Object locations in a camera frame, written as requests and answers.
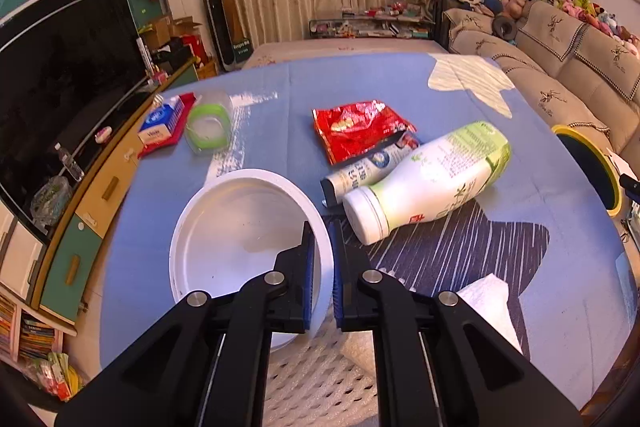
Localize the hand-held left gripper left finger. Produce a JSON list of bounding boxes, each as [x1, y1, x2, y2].
[[54, 221, 317, 427]]

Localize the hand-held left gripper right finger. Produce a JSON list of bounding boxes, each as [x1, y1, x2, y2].
[[330, 221, 583, 427]]

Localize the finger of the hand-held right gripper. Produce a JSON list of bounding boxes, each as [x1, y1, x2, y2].
[[619, 174, 640, 204]]

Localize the dark yellow-rimmed trash bin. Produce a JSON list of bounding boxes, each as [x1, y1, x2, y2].
[[551, 124, 623, 219]]

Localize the white plastic bowl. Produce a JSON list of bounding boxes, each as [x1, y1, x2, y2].
[[169, 169, 335, 350]]

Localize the white foam net sleeve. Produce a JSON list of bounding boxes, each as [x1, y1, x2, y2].
[[262, 319, 388, 427]]

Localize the small white drink bottle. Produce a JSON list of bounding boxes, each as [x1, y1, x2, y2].
[[320, 132, 421, 208]]

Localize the large white green-label bottle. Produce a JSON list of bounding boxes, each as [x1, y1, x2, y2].
[[342, 121, 512, 245]]

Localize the white paper towel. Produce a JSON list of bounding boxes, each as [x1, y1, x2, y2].
[[457, 274, 523, 355]]

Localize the red snack bag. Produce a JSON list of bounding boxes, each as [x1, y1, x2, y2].
[[312, 100, 417, 166]]

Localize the clear green plastic container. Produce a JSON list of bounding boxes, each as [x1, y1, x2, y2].
[[186, 89, 234, 154]]

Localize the beige sofa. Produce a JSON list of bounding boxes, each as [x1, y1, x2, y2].
[[442, 1, 640, 178]]

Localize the pile of plush toys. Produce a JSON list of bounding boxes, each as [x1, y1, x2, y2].
[[430, 0, 640, 45]]

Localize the grey neck pillow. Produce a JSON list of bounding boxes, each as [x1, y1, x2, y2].
[[492, 13, 518, 42]]

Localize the red tissue box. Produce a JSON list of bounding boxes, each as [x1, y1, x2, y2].
[[137, 93, 198, 159]]

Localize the blue tissue pack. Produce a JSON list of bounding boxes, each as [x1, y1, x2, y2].
[[138, 101, 185, 145]]

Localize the green yellow television cabinet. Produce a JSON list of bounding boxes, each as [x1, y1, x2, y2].
[[37, 57, 201, 338]]

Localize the floral bed sheet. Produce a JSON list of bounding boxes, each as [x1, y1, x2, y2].
[[242, 38, 451, 70]]

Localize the dark green box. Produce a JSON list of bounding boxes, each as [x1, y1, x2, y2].
[[231, 38, 252, 66]]

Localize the cluttered glass coffee table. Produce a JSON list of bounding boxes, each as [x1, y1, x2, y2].
[[309, 4, 436, 40]]

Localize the black and red bags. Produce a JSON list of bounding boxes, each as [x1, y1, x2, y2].
[[152, 34, 208, 70]]

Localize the clear water bottle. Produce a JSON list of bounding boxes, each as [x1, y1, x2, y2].
[[55, 143, 85, 182]]

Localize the pile of colourful packets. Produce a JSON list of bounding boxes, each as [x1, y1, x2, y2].
[[20, 352, 83, 403]]

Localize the black tower fan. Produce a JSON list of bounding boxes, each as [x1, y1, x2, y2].
[[201, 0, 238, 72]]

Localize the row of books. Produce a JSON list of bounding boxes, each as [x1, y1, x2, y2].
[[0, 292, 56, 363]]

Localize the open cardboard box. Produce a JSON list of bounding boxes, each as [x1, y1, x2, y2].
[[147, 14, 203, 42]]

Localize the white drawer cabinet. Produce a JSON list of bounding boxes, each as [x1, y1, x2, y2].
[[0, 199, 46, 303]]

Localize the large curved television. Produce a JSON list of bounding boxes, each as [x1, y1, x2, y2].
[[0, 0, 151, 248]]

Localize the black flat television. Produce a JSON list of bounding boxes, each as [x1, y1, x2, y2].
[[0, 0, 90, 28]]

